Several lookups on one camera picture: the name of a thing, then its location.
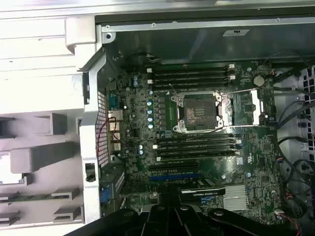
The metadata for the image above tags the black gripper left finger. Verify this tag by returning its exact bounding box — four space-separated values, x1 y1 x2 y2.
64 185 177 236

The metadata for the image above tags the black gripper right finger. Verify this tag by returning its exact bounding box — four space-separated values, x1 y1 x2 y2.
170 185 299 236

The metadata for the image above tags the metal socket cover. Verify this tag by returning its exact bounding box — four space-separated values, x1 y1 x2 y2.
215 88 269 128

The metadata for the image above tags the CPU socket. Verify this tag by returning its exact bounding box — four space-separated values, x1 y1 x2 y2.
171 90 223 133

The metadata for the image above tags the black graphics card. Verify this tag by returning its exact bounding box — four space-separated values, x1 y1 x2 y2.
181 187 226 198

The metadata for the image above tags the silver finned heat sink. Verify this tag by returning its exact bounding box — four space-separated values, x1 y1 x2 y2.
223 185 247 211

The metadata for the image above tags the blue expansion slot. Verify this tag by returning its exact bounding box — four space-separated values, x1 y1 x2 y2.
149 173 200 182

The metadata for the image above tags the black RAM slot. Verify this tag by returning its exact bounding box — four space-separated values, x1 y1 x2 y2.
156 133 242 143
156 145 241 154
151 80 234 90
146 63 236 73
146 74 236 85
153 139 242 148
151 69 234 79
156 150 241 161

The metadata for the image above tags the green motherboard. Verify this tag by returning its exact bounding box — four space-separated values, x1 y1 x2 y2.
105 60 284 223

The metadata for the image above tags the open black PC case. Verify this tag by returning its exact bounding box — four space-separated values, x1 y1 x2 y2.
77 11 315 236

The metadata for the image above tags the green RAM stick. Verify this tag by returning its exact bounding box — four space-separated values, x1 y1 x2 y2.
0 194 54 203

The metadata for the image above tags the grey parts rack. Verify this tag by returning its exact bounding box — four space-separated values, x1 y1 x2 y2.
0 112 86 225

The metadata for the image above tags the silver metal drive cage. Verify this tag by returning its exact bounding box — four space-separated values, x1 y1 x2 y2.
273 65 315 163

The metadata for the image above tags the coin cell battery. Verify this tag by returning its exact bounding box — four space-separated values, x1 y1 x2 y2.
252 74 266 87

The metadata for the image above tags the white label sticker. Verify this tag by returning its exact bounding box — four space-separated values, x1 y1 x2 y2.
222 29 251 37

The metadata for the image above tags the grey case corner handle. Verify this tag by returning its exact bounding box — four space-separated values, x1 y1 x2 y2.
64 17 97 55

